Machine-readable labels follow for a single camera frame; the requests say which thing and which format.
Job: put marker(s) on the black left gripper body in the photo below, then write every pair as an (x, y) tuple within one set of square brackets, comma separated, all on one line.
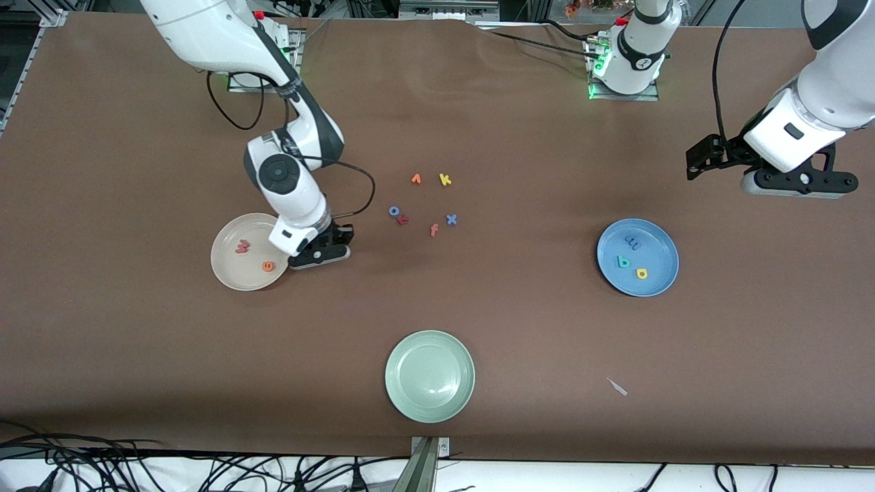
[(729, 152)]

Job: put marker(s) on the red foam letter m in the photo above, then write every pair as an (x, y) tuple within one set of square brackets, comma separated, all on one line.
[(243, 247)]

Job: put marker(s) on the blue foam letter m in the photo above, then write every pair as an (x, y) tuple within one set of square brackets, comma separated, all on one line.
[(632, 242)]

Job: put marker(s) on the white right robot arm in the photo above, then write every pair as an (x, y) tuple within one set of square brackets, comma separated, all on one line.
[(205, 34)]

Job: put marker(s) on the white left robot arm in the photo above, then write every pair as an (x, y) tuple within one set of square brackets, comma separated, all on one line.
[(834, 89)]

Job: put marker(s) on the beige brown plate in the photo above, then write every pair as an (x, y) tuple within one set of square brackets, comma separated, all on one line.
[(239, 275)]

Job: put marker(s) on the blue plate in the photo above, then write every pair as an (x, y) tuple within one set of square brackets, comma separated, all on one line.
[(653, 246)]

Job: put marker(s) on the green plate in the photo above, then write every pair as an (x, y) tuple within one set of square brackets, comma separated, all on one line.
[(430, 376)]

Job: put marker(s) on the orange brown object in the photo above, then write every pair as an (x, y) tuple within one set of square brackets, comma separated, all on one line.
[(588, 5)]

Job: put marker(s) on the brown table cover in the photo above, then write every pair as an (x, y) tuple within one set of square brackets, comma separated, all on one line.
[(547, 342)]

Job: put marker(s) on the small white paper scrap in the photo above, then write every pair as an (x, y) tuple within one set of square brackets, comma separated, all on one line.
[(617, 387)]

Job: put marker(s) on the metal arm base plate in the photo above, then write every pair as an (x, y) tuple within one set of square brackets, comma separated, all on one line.
[(649, 97), (297, 48)]

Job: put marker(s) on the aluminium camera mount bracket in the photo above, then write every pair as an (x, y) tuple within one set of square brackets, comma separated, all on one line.
[(425, 468)]

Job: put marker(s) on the grey metal rail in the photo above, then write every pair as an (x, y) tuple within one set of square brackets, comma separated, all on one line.
[(448, 8)]

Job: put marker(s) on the aluminium table edge rail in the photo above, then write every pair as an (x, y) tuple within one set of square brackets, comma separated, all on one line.
[(27, 58)]

